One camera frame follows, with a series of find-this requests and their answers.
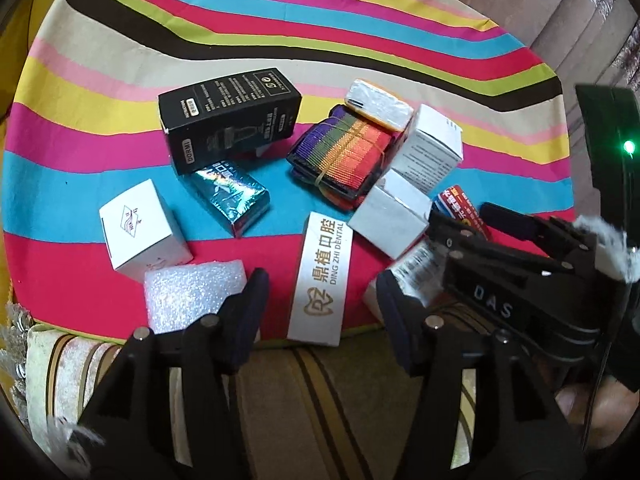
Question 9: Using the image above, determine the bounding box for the shiny teal box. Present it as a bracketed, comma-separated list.
[181, 160, 272, 237]

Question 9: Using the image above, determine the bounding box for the white box with fine print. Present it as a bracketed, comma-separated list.
[391, 103, 464, 196]

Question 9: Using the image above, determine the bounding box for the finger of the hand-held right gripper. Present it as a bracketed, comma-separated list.
[425, 207, 541, 281]
[481, 202, 601, 271]

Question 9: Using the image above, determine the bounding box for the round striped colourful cloth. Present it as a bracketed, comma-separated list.
[0, 0, 576, 348]

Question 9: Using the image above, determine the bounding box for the white box with barcode label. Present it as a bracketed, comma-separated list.
[362, 240, 451, 311]

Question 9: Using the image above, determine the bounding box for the red and blue packet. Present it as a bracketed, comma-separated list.
[432, 183, 493, 238]

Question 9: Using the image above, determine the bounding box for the silver tinsel fringe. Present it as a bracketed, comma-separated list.
[0, 300, 37, 411]

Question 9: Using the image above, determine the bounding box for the black printed carton box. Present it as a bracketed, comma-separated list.
[158, 66, 303, 177]

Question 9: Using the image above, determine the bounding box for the rainbow strap bundle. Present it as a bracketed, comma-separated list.
[286, 105, 411, 211]

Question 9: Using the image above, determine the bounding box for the white cube box with logo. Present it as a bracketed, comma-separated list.
[98, 179, 194, 285]

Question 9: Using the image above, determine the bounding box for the long white box gold print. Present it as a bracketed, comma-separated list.
[287, 211, 357, 348]

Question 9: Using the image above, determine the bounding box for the tissue pack with orange edge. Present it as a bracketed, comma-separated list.
[345, 78, 416, 131]

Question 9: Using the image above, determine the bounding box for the white foam block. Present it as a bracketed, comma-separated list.
[144, 260, 249, 336]

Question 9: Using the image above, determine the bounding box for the person's right hand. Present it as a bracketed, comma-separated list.
[555, 375, 640, 430]

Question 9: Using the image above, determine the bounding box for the plain white small box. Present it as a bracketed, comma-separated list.
[347, 169, 433, 260]

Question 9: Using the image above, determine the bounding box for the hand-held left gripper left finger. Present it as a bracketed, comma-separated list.
[64, 267, 271, 480]

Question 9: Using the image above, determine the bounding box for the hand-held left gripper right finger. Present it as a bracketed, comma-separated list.
[375, 270, 588, 480]

